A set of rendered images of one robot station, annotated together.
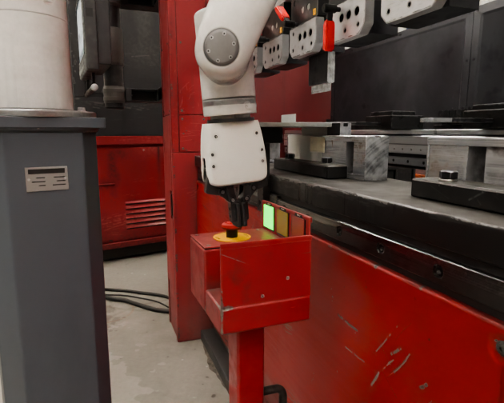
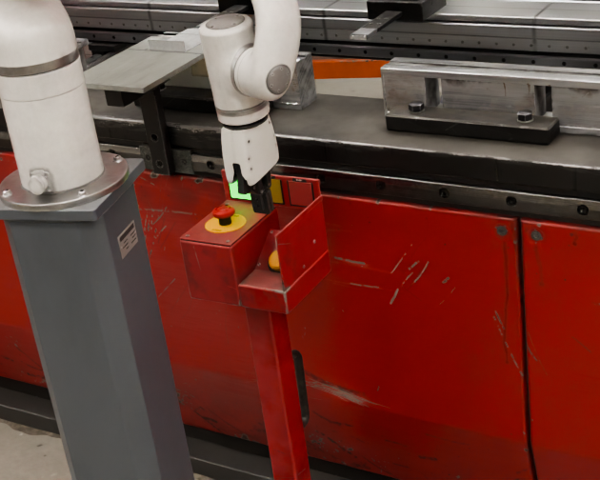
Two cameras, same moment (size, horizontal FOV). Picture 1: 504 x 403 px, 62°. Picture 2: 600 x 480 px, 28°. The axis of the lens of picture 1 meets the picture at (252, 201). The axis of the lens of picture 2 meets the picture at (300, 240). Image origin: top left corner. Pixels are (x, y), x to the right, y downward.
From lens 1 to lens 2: 1.48 m
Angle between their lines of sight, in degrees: 38
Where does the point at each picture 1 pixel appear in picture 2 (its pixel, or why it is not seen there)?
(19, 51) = (80, 128)
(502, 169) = (456, 96)
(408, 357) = (428, 265)
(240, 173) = (266, 165)
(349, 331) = (353, 268)
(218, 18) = (274, 58)
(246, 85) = not seen: hidden behind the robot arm
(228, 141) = (256, 141)
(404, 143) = not seen: hidden behind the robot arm
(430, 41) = not seen: outside the picture
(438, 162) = (395, 90)
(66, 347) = (162, 390)
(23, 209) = (124, 276)
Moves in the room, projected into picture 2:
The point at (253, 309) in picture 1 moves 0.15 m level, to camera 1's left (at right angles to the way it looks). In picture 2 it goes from (301, 280) to (230, 316)
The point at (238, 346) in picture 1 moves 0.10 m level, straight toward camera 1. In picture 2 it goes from (271, 325) to (309, 344)
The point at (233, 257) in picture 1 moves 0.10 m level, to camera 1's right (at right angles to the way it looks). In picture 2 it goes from (284, 242) to (330, 220)
